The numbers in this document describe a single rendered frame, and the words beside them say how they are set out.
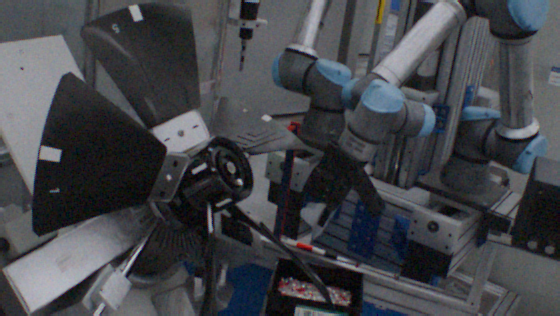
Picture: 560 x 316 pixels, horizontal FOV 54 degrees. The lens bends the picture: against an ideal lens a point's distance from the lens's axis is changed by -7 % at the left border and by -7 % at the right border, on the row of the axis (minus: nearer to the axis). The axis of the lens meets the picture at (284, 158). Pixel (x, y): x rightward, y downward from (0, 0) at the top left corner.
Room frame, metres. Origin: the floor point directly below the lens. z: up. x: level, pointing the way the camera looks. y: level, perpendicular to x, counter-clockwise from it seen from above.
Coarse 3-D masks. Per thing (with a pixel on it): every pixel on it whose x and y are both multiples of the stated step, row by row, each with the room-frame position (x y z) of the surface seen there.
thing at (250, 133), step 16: (224, 112) 1.22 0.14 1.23; (240, 112) 1.24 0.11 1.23; (256, 112) 1.27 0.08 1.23; (224, 128) 1.15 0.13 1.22; (240, 128) 1.16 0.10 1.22; (256, 128) 1.18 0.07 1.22; (272, 128) 1.22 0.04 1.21; (240, 144) 1.09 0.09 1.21; (256, 144) 1.10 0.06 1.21; (272, 144) 1.14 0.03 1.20; (288, 144) 1.18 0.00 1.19
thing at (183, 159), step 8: (168, 152) 0.86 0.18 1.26; (176, 152) 0.88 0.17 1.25; (168, 160) 0.86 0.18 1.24; (176, 160) 0.88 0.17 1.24; (184, 160) 0.89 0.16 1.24; (168, 168) 0.87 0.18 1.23; (176, 168) 0.88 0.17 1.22; (184, 168) 0.89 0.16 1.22; (160, 176) 0.86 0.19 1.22; (176, 176) 0.88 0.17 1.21; (160, 184) 0.86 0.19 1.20; (168, 184) 0.87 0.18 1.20; (176, 184) 0.89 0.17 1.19; (152, 192) 0.85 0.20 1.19; (160, 192) 0.86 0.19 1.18; (168, 192) 0.88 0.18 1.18; (152, 200) 0.85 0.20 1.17; (160, 200) 0.86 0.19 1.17; (168, 200) 0.88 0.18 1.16
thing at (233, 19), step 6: (228, 0) 1.04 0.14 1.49; (234, 0) 1.01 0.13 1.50; (240, 0) 1.01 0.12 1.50; (228, 6) 1.02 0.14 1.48; (234, 6) 1.01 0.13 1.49; (228, 12) 1.01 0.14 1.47; (234, 12) 1.01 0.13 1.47; (228, 18) 1.02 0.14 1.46; (234, 18) 1.01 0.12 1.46; (240, 18) 1.02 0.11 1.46; (258, 18) 1.06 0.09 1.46; (234, 24) 1.01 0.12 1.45; (240, 24) 1.00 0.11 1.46; (246, 24) 1.00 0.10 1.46; (252, 24) 1.00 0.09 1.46; (258, 24) 1.01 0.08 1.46; (264, 24) 1.02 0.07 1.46
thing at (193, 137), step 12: (168, 120) 0.97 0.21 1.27; (180, 120) 0.98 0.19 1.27; (192, 120) 0.99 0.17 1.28; (156, 132) 0.96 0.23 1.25; (168, 132) 0.97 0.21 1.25; (192, 132) 0.98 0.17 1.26; (204, 132) 0.98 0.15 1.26; (168, 144) 0.96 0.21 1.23; (180, 144) 0.96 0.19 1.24; (192, 144) 0.97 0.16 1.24
